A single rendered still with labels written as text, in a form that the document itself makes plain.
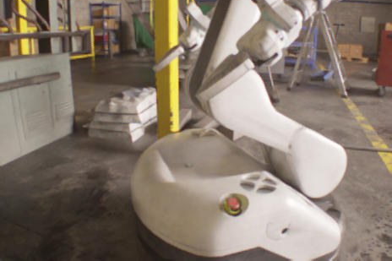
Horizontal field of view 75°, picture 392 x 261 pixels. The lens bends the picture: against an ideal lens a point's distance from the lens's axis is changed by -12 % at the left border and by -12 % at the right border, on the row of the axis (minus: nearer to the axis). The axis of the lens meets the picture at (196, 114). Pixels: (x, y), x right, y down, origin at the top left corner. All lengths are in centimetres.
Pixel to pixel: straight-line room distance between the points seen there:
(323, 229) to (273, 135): 29
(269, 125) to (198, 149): 30
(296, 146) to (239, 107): 22
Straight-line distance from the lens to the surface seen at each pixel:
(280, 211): 68
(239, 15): 74
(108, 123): 210
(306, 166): 89
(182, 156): 96
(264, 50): 52
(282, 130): 79
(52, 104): 212
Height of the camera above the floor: 71
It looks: 16 degrees down
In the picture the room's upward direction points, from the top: straight up
